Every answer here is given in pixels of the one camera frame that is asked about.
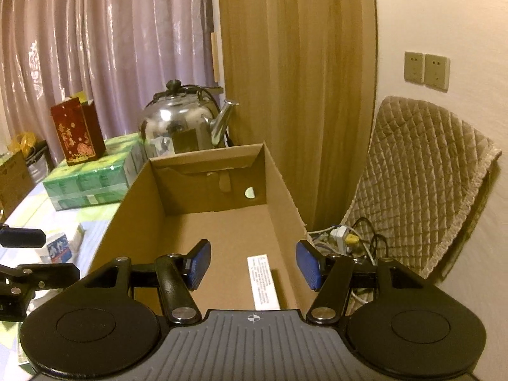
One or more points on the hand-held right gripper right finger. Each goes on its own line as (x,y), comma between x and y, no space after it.
(308,264)

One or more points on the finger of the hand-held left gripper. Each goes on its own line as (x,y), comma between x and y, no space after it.
(24,238)
(47,276)

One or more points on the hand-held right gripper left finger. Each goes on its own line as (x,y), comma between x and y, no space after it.
(198,264)

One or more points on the brown cardboard box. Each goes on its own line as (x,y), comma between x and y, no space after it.
(226,234)

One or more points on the white box blue print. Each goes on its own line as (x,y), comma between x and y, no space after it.
(59,251)

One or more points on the white power strip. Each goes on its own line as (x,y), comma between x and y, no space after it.
(335,238)

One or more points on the white printed paper strip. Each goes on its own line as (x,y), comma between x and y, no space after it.
(264,281)

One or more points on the brown cardboard carton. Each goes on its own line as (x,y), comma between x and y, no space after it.
(14,182)

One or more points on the checked tablecloth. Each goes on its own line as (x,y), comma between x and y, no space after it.
(95,216)

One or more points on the silver plastic bag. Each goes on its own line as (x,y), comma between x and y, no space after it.
(39,164)

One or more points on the green tissue multipack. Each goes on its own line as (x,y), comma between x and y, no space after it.
(95,180)

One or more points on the gold ribbon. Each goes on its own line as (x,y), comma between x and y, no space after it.
(22,143)

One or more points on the red gift bag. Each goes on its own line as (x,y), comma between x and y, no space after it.
(77,135)

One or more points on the beige quilted cover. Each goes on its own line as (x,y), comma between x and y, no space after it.
(424,174)

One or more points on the stainless steel kettle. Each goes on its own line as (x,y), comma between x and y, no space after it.
(174,119)

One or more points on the wooden wardrobe panel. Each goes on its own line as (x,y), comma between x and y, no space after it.
(293,67)

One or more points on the mauve curtain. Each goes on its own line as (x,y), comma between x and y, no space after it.
(107,39)

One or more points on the beige wall socket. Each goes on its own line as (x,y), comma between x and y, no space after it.
(414,67)
(436,72)

